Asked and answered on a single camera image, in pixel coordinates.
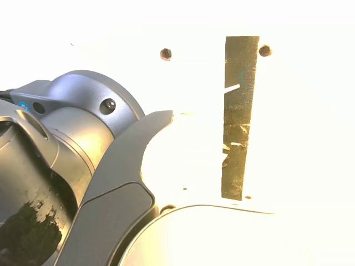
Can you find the black tape strip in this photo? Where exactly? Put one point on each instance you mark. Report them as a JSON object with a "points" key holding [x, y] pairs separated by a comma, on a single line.
{"points": [[241, 110]]}

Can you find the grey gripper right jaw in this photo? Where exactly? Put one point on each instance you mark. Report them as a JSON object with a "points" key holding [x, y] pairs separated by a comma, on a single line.
{"points": [[199, 238]]}

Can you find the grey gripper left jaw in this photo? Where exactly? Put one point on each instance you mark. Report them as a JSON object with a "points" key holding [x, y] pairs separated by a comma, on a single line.
{"points": [[116, 177]]}

